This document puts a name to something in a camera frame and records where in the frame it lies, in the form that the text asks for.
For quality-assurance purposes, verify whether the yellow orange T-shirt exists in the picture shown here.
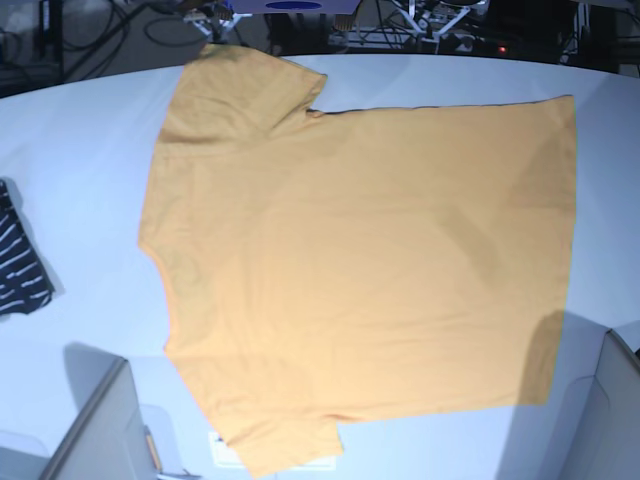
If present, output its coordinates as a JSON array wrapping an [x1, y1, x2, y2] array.
[[139, 45, 576, 478]]

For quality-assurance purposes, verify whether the blue white box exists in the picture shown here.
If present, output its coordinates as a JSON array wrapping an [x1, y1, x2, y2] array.
[[228, 0, 360, 14]]

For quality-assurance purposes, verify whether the white paper label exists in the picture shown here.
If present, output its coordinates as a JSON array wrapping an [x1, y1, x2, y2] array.
[[208, 432, 337, 471]]

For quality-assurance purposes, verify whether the navy white striped garment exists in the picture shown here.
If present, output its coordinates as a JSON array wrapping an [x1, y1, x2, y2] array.
[[0, 180, 55, 317]]

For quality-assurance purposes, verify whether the grey bin right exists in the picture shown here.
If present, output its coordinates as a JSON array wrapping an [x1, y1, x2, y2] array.
[[492, 329, 640, 480]]

